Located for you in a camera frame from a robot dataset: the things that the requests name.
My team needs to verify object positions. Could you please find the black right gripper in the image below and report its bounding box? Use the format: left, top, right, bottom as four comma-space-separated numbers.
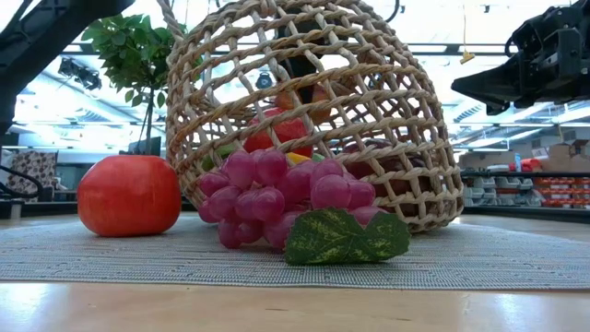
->
450, 0, 590, 116

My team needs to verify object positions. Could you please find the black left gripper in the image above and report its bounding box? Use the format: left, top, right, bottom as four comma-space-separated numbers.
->
275, 8, 326, 106

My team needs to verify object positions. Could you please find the orange fruit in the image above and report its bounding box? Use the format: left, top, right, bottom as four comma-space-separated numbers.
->
275, 86, 334, 125

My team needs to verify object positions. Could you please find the red apple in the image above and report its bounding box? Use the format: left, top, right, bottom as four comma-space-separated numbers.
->
242, 106, 315, 159
77, 154, 183, 239

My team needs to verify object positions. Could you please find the yellow bell pepper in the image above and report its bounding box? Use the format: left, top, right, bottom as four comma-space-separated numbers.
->
285, 151, 314, 165

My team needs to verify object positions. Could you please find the green cucumber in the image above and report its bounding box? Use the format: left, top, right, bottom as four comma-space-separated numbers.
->
201, 143, 237, 172

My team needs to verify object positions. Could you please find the dark red pomegranate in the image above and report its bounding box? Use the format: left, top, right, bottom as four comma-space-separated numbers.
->
340, 137, 432, 218

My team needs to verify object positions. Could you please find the yellow hanging pendant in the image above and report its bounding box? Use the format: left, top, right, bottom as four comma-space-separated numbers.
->
459, 0, 477, 65

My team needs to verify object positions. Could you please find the brown cardboard box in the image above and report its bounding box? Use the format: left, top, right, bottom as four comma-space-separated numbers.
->
548, 140, 590, 172

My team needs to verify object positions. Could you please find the rack of small grey bins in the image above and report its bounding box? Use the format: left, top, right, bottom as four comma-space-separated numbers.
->
463, 174, 538, 208

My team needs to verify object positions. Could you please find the purple grape bunch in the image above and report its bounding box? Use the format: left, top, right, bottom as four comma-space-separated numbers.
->
196, 148, 412, 267

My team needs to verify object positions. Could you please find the rack of small red bins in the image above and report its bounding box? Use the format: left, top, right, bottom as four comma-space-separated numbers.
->
534, 174, 590, 208

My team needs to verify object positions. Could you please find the green potted plant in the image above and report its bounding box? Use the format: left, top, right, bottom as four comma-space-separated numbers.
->
80, 13, 204, 156

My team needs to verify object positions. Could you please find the black ceiling fixture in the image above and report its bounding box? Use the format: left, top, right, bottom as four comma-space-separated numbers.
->
57, 57, 102, 91

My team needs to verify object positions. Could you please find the grey woven placemat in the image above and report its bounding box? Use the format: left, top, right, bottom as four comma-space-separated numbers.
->
0, 216, 590, 291

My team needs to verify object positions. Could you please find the floral patterned cushion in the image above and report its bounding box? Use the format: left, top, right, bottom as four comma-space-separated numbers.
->
6, 150, 59, 204

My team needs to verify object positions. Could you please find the woven wicker basket with handles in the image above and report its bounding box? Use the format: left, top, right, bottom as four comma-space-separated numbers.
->
156, 0, 466, 234

